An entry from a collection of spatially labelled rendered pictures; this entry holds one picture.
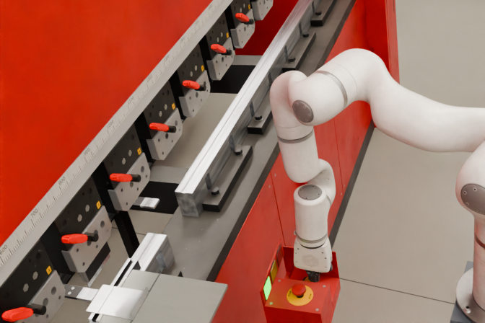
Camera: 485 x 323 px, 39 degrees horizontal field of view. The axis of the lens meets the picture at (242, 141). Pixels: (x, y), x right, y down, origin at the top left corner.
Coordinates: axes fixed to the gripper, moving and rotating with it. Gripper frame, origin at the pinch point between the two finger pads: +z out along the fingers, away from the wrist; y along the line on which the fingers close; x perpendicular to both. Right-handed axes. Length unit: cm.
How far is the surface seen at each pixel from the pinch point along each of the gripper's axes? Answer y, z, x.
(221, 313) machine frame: -23.6, 5.8, -14.6
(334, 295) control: 6.2, 4.2, -2.0
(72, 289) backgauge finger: -52, -21, -36
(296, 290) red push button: -1.9, -5.8, -10.7
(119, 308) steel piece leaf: -37, -22, -39
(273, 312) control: -7.6, -0.3, -15.1
